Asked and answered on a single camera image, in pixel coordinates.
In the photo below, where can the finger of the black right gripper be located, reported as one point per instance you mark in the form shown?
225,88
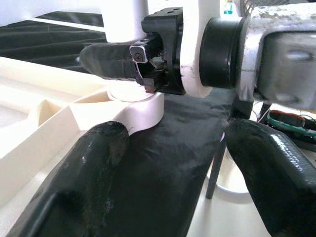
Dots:
108,60

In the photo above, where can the white plastic table leg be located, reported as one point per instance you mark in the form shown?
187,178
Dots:
123,19

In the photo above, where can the black table cloth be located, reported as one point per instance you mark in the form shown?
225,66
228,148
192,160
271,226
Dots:
168,153

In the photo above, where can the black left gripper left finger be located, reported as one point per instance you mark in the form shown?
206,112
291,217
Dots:
81,177

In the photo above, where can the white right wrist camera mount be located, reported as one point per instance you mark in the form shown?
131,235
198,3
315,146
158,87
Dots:
190,49

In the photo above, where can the black metal stand leg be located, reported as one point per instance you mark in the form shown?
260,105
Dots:
216,170

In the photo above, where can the white plastic table top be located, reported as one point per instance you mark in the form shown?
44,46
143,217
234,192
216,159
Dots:
37,118

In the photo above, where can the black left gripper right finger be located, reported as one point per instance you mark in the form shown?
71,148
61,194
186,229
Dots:
276,177

